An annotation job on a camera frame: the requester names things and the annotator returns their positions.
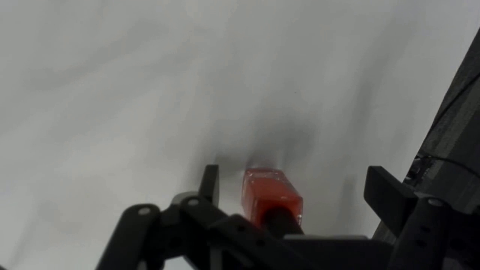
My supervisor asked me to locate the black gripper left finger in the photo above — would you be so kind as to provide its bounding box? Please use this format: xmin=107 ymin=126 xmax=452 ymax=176
xmin=95 ymin=164 xmax=297 ymax=270

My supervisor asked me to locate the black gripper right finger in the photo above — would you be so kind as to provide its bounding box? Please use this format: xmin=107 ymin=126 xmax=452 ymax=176
xmin=363 ymin=165 xmax=480 ymax=270

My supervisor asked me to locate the red nail polish bottle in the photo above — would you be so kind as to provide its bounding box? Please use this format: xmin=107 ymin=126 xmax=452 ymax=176
xmin=240 ymin=167 xmax=306 ymax=237

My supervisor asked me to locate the white table cloth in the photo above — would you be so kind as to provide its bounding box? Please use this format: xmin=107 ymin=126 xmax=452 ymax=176
xmin=0 ymin=0 xmax=480 ymax=270

